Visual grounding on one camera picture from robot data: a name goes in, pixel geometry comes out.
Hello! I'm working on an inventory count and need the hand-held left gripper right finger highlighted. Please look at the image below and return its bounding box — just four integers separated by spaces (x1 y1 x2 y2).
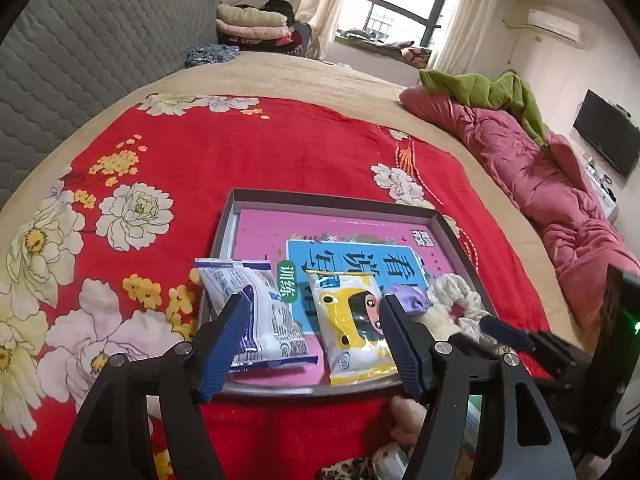
377 294 578 480

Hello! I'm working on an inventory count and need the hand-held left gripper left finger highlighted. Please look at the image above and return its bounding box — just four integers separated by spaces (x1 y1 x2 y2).
55 292 251 480

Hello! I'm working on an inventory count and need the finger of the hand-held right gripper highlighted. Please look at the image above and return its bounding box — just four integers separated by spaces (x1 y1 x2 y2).
479 316 593 381

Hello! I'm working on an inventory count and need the white floral scrunchie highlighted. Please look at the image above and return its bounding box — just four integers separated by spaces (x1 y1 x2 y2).
427 272 496 346

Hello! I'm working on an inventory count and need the purple scrunchie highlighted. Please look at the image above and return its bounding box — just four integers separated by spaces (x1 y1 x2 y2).
387 282 432 317

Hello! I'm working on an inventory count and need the white and blue packet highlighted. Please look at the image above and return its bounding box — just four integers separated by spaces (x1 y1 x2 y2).
194 257 319 373

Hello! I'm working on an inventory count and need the yellow cartoon packet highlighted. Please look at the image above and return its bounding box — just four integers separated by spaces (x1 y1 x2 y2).
306 269 401 386

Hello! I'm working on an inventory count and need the beige plush toy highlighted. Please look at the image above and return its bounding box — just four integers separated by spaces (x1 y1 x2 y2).
387 395 428 446

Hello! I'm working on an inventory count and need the grey cardboard box tray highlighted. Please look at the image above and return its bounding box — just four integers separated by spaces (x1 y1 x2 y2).
197 188 498 396

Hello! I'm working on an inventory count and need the leopard print scrunchie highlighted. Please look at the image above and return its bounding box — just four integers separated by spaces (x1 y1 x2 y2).
320 457 396 480

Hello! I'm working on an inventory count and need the pink and blue book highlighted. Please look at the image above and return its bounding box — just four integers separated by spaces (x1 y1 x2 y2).
235 207 466 386

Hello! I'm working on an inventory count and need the pink quilt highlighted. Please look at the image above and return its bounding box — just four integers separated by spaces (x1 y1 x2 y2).
400 85 636 331

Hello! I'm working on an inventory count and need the white television cabinet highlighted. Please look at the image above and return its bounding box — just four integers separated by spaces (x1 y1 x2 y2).
582 157 621 221

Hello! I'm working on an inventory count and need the red floral blanket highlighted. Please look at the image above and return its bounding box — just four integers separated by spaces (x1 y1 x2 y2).
0 91 551 480

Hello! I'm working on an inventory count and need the green blanket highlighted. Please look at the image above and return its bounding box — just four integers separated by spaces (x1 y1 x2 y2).
419 69 551 148

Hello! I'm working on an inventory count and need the blue patterned cloth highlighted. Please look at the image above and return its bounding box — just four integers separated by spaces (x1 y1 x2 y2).
184 44 241 68

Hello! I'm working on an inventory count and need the dark patterned windowsill cushion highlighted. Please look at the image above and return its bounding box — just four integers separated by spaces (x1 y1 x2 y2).
336 30 433 68

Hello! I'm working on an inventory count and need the white air conditioner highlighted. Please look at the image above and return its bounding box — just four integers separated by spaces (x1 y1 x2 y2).
527 8 585 43

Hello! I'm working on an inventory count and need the white curtain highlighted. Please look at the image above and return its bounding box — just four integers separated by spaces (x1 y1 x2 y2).
430 0 503 78
295 0 353 61

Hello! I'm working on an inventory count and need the magenta garment pile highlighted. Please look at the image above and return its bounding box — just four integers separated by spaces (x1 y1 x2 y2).
272 30 313 58

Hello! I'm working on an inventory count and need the pink folded blanket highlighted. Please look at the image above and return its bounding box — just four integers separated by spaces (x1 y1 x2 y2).
217 21 293 46

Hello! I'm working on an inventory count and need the grey quilted headboard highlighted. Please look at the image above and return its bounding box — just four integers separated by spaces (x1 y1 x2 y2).
0 0 223 206

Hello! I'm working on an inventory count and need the black garment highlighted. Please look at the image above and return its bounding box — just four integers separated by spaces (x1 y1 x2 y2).
262 0 297 23

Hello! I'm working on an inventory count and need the black wall television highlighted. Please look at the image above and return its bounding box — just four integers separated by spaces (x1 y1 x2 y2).
572 89 640 178

